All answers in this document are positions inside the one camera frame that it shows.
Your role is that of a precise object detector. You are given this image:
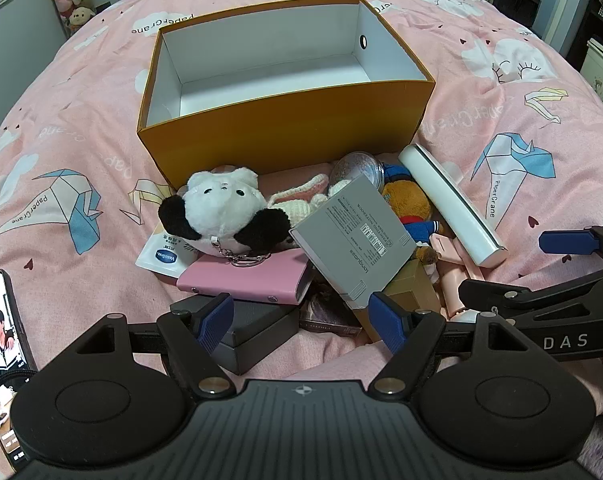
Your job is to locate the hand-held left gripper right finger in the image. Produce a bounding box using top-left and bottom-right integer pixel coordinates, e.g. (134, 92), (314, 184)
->
(368, 291), (521, 397)

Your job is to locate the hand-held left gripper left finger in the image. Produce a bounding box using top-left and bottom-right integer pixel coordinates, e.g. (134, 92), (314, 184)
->
(74, 294), (235, 397)

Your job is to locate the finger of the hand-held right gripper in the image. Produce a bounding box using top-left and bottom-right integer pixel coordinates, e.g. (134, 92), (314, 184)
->
(458, 266), (603, 322)
(538, 217), (603, 266)

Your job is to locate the pink doll figure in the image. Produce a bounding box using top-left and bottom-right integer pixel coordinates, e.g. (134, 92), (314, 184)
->
(429, 232), (483, 323)

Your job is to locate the black square box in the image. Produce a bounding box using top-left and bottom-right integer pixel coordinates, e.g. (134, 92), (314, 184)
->
(170, 292), (302, 376)

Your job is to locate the pink card holder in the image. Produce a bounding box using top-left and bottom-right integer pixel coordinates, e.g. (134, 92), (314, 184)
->
(176, 249), (313, 306)

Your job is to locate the grey box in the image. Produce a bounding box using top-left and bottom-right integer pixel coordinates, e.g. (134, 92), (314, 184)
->
(288, 174), (417, 310)

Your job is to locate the panda plush keychain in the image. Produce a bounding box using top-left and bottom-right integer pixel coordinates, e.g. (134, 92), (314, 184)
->
(157, 166), (291, 267)

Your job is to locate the brown bear plush blue outfit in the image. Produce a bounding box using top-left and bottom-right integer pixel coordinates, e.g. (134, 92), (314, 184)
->
(381, 162), (455, 263)

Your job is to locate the orange cardboard box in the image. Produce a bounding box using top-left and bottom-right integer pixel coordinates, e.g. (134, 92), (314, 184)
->
(136, 0), (436, 190)

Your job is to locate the tan small box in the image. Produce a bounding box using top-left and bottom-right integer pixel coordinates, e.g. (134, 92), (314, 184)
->
(351, 260), (445, 346)

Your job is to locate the dark card pack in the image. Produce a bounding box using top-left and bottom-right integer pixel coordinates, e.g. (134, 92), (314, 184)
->
(298, 282), (365, 338)

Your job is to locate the white lotion tube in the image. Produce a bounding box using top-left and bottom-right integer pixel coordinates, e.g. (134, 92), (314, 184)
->
(135, 225), (202, 281)

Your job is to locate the white long case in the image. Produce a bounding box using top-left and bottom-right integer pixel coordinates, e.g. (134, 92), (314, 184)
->
(399, 144), (508, 267)

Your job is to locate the smartphone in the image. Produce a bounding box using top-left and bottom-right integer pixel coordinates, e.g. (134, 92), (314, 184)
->
(0, 269), (39, 473)

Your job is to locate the pink printed blanket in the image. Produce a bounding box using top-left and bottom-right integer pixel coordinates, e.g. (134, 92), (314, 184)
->
(0, 0), (603, 411)

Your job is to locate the black braided cable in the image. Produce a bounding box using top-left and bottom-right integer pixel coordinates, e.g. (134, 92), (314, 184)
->
(0, 367), (38, 427)

